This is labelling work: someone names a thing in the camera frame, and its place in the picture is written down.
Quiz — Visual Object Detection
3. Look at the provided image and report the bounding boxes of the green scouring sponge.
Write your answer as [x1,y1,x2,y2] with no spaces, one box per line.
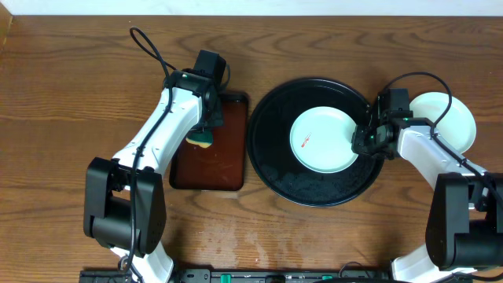
[185,130,214,149]

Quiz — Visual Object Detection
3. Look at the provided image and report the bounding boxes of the light green plate front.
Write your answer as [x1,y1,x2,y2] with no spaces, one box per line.
[289,106,358,174]

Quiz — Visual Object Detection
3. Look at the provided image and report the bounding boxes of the light green plate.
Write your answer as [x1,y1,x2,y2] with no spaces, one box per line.
[409,92,476,153]
[289,106,358,174]

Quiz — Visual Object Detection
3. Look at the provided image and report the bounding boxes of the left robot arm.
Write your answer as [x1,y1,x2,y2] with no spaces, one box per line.
[83,67,230,282]

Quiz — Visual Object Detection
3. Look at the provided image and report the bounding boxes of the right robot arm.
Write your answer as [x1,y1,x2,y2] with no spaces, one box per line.
[351,118,502,282]

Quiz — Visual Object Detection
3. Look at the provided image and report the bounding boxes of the rectangular black brown tray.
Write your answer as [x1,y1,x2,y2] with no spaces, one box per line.
[169,91,248,191]

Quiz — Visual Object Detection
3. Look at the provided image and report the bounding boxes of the left black cable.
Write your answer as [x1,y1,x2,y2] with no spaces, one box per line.
[117,26,178,283]

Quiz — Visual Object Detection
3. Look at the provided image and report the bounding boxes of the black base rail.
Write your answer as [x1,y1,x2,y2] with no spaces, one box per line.
[79,269,393,283]

